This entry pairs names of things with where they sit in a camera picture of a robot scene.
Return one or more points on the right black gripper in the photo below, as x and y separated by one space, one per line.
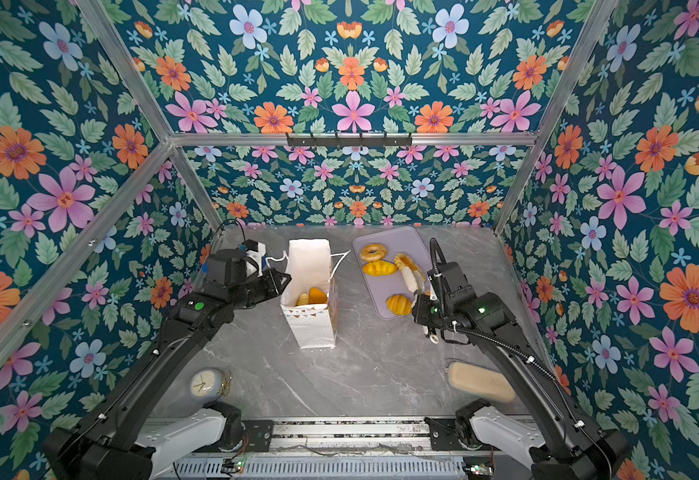
419 314

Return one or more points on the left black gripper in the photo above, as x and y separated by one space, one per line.
277 286

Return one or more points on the twisted fake bread stick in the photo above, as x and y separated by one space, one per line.
403 259

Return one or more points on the white paper gift bag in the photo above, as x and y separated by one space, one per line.
311 263

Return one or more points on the orange oval fake bread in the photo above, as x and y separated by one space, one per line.
317 296

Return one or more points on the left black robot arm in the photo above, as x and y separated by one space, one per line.
103 445

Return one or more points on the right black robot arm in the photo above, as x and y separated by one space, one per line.
562 441

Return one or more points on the small striped fake bun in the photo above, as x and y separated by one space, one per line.
399 305

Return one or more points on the small yellow fake bread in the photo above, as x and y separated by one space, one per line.
379 268

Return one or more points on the lavender plastic tray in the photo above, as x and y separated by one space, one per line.
397 240

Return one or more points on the beige oval sponge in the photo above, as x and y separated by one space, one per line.
481 382

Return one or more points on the small gold alarm clock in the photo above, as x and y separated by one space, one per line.
210 384

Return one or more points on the fake bagel ring bread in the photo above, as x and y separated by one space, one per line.
373 252

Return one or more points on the black hook rail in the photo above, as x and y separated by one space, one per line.
336 140

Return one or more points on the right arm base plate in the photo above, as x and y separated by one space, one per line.
445 435

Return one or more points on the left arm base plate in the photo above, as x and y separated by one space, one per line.
255 436

